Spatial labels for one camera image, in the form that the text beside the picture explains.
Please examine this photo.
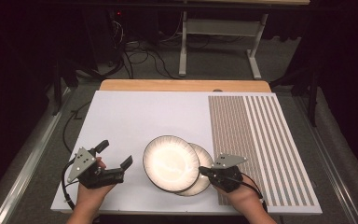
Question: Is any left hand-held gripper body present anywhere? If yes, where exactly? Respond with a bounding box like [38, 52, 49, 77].
[66, 147, 126, 189]

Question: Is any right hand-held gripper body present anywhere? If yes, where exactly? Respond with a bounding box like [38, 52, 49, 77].
[209, 153, 249, 194]

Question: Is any white plate with dark rim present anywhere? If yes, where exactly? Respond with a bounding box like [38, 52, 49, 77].
[142, 134, 200, 192]
[175, 142, 214, 197]

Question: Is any person's left hand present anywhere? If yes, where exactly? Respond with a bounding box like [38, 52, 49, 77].
[75, 157, 117, 207]

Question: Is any person's right hand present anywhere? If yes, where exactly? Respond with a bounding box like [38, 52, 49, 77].
[213, 181, 264, 216]

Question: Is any white board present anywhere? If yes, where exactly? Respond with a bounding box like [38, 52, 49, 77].
[49, 90, 324, 217]

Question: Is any brown and white striped mat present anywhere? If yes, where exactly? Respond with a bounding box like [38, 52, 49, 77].
[207, 94, 315, 207]

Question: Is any black metal stand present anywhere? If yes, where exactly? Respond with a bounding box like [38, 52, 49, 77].
[269, 66, 321, 128]
[51, 59, 79, 117]

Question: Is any wooden table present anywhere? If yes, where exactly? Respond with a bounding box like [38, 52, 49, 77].
[99, 78, 272, 93]

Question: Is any dark equipment with red light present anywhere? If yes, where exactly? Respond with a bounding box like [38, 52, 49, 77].
[83, 7, 160, 69]

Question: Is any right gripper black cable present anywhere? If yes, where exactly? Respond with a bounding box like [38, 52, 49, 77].
[229, 172, 269, 214]

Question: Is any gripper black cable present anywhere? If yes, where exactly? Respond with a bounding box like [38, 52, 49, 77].
[229, 172, 269, 214]
[61, 158, 77, 211]

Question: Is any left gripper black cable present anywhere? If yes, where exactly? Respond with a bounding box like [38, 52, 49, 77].
[61, 158, 77, 211]

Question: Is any black cable beside table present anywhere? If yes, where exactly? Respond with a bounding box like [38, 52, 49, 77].
[62, 101, 92, 154]

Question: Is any aluminium floor rail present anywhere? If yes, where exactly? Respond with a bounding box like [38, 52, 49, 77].
[292, 94, 358, 224]
[0, 88, 73, 224]

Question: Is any bundle of black floor cables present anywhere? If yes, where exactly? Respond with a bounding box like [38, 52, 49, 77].
[110, 38, 181, 80]

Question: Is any white metal frame desk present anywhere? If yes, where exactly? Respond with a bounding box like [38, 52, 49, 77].
[178, 0, 311, 80]

